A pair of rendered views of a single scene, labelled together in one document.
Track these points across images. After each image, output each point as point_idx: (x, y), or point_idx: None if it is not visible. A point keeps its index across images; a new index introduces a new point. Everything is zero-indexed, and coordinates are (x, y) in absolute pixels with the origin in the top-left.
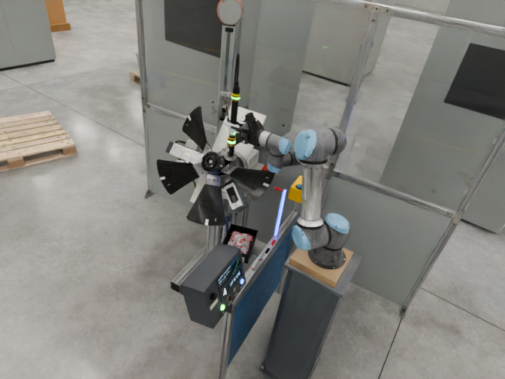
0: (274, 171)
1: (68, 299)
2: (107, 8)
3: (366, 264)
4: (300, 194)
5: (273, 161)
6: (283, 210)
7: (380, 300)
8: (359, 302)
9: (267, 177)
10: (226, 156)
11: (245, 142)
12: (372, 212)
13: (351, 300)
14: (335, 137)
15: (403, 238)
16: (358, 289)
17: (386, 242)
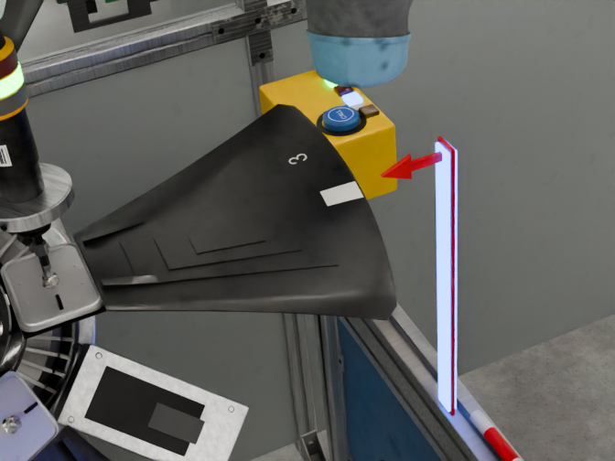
0: (399, 69)
1: None
2: None
3: (511, 265)
4: (373, 151)
5: (382, 3)
6: (137, 324)
7: (586, 338)
8: (562, 397)
9: (297, 159)
10: (15, 211)
11: (136, 4)
12: (469, 70)
13: (540, 412)
14: None
15: (591, 88)
16: (511, 363)
17: (547, 141)
